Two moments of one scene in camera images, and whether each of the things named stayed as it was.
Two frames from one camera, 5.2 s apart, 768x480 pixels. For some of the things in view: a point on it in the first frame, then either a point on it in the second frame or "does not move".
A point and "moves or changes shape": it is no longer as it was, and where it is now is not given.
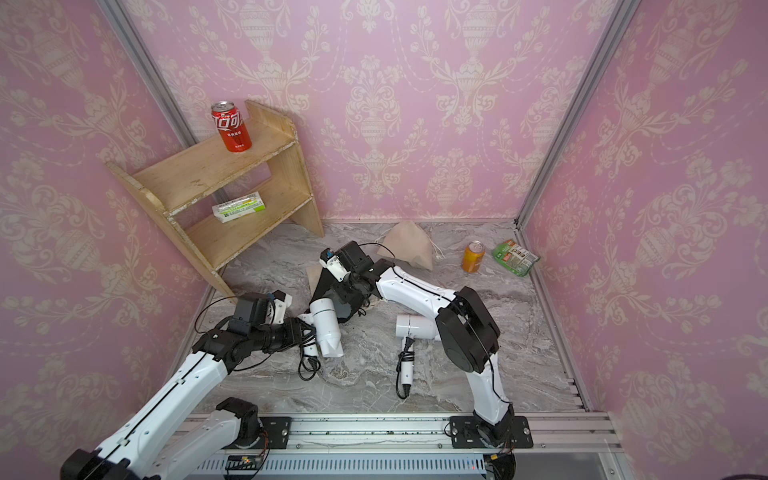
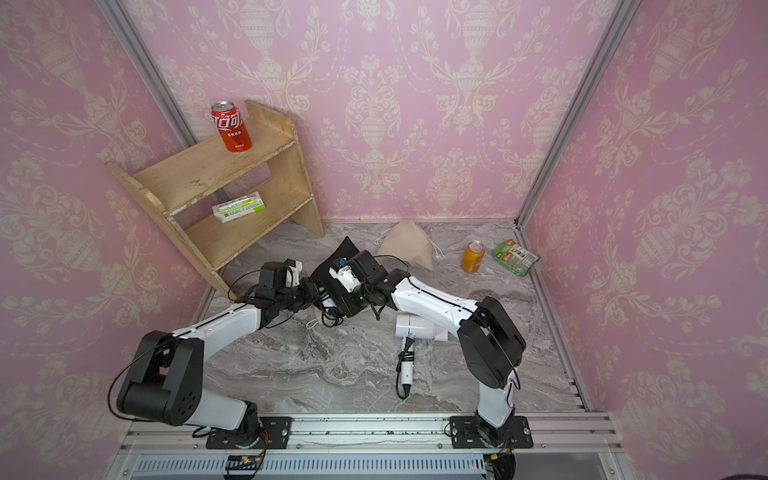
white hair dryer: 322,330 moves or changes shape
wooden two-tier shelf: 218,200 does not move
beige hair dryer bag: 407,241 does not move
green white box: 238,207 does not move
